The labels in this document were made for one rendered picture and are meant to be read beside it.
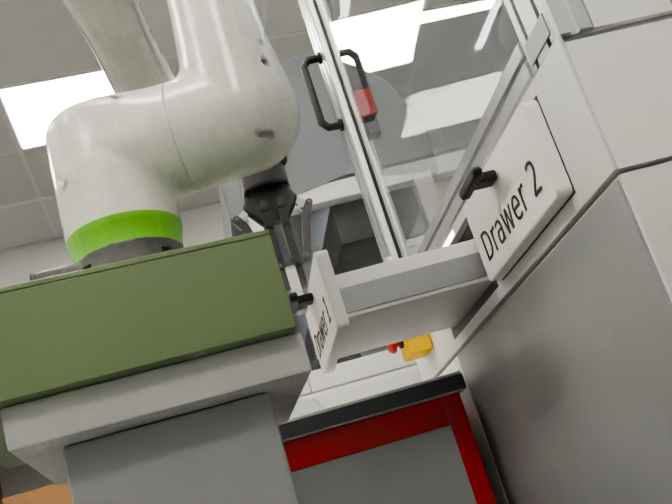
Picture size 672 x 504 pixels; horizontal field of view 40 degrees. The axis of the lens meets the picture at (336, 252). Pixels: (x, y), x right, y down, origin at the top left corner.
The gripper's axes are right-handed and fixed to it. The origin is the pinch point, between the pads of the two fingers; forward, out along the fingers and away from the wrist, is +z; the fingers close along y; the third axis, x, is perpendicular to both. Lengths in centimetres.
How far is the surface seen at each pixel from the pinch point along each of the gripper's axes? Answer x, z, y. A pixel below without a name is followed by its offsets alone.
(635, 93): 58, 6, -29
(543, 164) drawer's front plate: 49, 8, -22
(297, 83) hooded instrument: -77, -75, -25
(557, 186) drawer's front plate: 49, 10, -22
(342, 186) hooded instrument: -77, -45, -28
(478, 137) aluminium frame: 30.5, -4.4, -23.7
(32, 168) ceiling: -311, -187, 76
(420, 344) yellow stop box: -26.3, 8.1, -21.7
